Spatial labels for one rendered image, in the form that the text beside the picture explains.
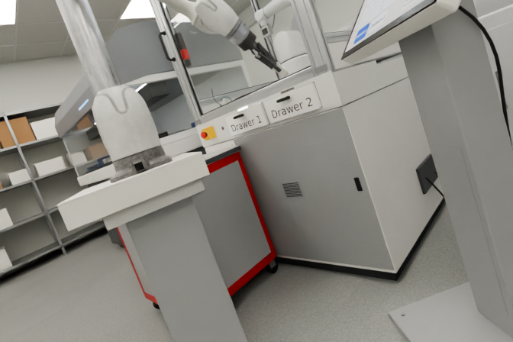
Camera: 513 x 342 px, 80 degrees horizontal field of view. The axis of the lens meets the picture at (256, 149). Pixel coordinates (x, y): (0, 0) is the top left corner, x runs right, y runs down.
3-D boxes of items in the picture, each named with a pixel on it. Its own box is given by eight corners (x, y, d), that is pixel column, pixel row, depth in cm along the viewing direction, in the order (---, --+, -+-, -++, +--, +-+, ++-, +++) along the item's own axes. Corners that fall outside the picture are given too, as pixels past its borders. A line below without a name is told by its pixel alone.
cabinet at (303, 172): (403, 288, 127) (344, 104, 119) (245, 261, 202) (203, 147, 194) (456, 194, 191) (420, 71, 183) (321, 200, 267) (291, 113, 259)
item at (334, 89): (342, 105, 120) (330, 70, 119) (203, 147, 195) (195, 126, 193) (417, 72, 184) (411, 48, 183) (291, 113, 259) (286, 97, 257)
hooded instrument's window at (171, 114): (141, 152, 203) (115, 87, 199) (79, 176, 334) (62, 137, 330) (256, 112, 280) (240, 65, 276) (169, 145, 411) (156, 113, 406)
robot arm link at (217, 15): (243, 14, 112) (234, 17, 124) (209, -18, 106) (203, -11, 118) (226, 38, 113) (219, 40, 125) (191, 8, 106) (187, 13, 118)
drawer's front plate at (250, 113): (267, 124, 148) (259, 103, 147) (231, 136, 170) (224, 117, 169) (269, 124, 150) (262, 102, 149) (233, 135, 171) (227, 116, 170)
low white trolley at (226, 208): (204, 345, 135) (141, 186, 128) (148, 312, 181) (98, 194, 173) (285, 269, 174) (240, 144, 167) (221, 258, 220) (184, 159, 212)
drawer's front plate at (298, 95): (320, 108, 125) (311, 82, 124) (270, 124, 147) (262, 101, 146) (322, 107, 127) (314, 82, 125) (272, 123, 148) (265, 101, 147)
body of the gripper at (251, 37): (249, 33, 115) (267, 50, 119) (250, 26, 121) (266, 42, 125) (237, 48, 118) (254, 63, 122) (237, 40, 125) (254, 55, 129)
